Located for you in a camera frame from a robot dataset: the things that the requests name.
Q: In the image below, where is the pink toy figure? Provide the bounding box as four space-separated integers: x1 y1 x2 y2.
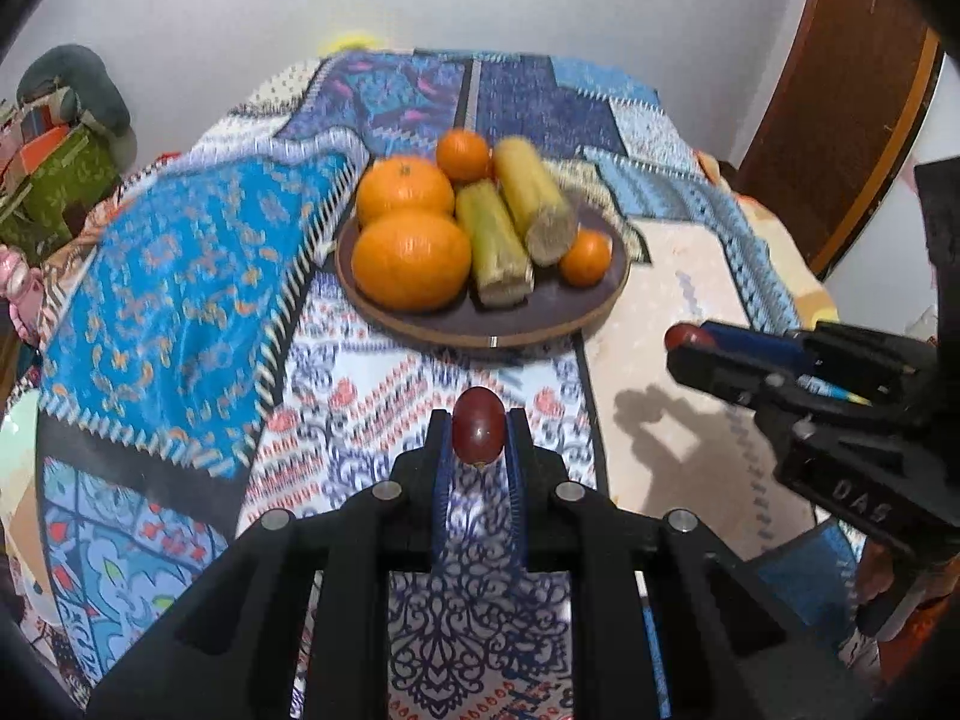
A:
0 244 44 346

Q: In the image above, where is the purple ceramic plate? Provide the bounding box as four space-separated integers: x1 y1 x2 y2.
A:
332 187 631 349

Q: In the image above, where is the large orange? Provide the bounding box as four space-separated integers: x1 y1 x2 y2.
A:
350 210 472 314

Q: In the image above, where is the mandarin on plate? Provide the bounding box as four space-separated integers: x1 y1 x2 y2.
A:
355 154 454 226

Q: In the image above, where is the small mandarin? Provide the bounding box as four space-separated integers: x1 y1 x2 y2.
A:
558 227 613 288
434 128 491 184

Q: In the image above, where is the dark red grape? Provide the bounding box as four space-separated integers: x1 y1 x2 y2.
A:
451 387 506 466
664 323 716 351

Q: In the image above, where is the green sugarcane piece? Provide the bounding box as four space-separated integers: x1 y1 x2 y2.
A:
455 179 535 309

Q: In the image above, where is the yellow sugarcane piece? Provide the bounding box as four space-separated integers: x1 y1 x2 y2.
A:
493 137 579 266

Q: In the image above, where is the grey plush toy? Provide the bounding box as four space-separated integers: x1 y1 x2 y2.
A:
16 44 137 171

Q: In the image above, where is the patchwork patterned bedspread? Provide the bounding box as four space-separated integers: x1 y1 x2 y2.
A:
2 50 833 712

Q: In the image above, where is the brown wooden wardrobe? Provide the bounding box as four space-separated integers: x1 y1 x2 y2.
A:
736 0 944 277

